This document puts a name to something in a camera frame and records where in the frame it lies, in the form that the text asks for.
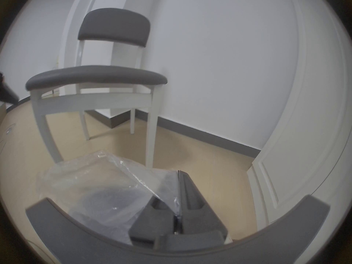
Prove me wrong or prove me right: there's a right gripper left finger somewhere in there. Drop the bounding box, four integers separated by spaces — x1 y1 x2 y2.
128 170 179 248

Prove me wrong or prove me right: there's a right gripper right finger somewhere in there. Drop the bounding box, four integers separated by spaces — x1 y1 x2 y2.
179 170 228 243

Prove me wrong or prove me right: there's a clear plastic bag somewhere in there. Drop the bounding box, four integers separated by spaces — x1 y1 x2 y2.
36 150 183 245

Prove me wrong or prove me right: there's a grey trash bin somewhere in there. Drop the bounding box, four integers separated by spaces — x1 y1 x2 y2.
66 187 149 244

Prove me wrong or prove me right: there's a grey and white chair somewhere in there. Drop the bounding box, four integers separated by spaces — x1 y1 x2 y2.
25 8 168 168

